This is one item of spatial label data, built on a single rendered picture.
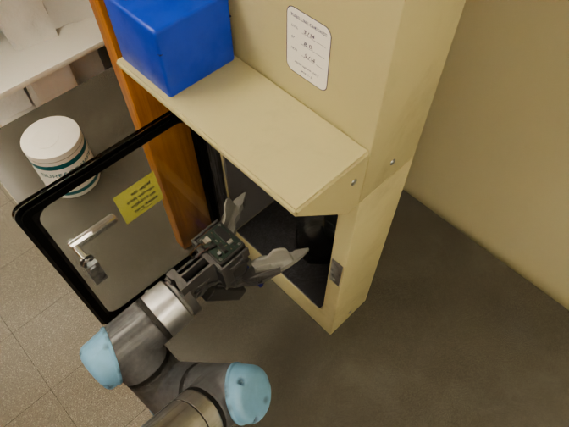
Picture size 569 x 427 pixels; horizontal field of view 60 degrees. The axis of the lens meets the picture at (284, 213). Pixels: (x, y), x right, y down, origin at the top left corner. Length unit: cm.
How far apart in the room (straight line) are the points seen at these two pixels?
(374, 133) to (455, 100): 53
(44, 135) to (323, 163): 83
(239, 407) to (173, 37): 44
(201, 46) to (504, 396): 84
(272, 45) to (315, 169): 15
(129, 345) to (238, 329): 37
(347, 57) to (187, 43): 18
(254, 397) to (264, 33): 44
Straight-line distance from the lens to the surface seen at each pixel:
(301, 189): 50
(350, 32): 48
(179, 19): 56
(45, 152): 121
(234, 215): 82
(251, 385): 67
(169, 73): 58
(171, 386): 74
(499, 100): 99
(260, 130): 55
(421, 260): 115
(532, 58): 93
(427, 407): 103
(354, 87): 51
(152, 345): 73
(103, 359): 72
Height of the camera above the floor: 191
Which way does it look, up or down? 56 degrees down
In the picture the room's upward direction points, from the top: straight up
